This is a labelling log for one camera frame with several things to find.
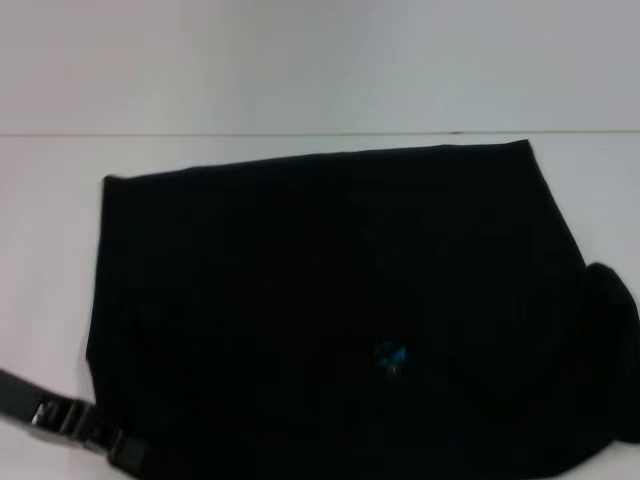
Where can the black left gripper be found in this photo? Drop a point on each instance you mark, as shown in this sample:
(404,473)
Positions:
(50,415)

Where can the black shirt with FREE print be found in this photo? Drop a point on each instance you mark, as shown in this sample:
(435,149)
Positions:
(325,275)

